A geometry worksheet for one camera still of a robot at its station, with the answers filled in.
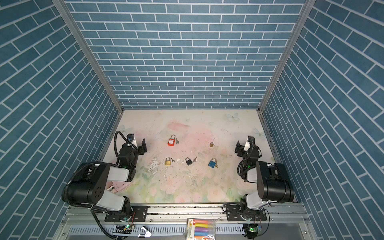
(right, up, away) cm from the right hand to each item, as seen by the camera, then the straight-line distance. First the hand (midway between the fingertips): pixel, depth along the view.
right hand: (245, 140), depth 92 cm
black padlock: (-35, -13, -1) cm, 38 cm away
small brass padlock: (-20, -4, +8) cm, 22 cm away
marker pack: (-28, -39, -22) cm, 53 cm away
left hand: (-66, +1, -1) cm, 66 cm away
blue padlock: (-21, -14, 0) cm, 25 cm away
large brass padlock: (-49, -14, +1) cm, 51 cm away
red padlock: (-48, -1, +9) cm, 49 cm away
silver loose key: (-44, -2, +10) cm, 45 cm away
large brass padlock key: (-46, -13, +1) cm, 47 cm away
